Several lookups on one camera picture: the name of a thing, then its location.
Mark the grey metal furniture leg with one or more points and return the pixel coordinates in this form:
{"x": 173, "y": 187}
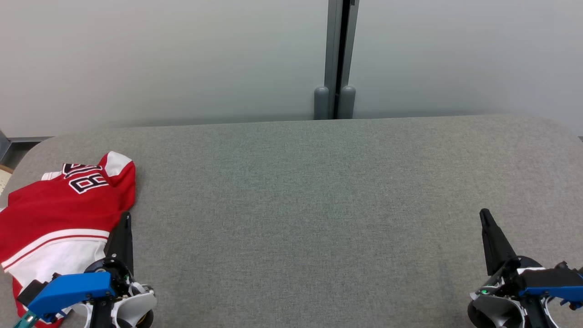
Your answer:
{"x": 3, "y": 146}

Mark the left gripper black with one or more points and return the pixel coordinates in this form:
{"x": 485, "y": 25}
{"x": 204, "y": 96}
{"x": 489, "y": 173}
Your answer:
{"x": 122, "y": 280}

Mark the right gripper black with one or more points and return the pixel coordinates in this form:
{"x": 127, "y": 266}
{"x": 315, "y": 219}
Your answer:
{"x": 510, "y": 282}

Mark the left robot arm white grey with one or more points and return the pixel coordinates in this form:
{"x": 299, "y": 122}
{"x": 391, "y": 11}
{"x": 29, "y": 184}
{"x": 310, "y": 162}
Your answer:
{"x": 136, "y": 306}

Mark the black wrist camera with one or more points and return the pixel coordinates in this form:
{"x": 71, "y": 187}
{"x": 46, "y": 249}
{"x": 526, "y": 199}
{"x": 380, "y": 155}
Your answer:
{"x": 32, "y": 291}
{"x": 569, "y": 277}

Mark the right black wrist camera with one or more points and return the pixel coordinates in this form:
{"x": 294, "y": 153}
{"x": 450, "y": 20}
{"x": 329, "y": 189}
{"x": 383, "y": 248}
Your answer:
{"x": 569, "y": 277}

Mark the red jersey with white sleeves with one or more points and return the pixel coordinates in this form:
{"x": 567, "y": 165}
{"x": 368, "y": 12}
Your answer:
{"x": 54, "y": 214}

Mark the grey rounded post bumper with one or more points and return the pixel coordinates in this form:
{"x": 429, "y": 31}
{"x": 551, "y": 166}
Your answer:
{"x": 321, "y": 105}
{"x": 347, "y": 104}

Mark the grey partition frame post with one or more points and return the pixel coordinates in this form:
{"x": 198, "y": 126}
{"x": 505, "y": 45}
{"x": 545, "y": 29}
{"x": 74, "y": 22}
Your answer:
{"x": 331, "y": 45}

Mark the left blue camera mount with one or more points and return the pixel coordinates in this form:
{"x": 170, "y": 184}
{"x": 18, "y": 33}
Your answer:
{"x": 68, "y": 289}

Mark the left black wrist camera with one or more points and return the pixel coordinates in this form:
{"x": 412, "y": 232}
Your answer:
{"x": 32, "y": 291}

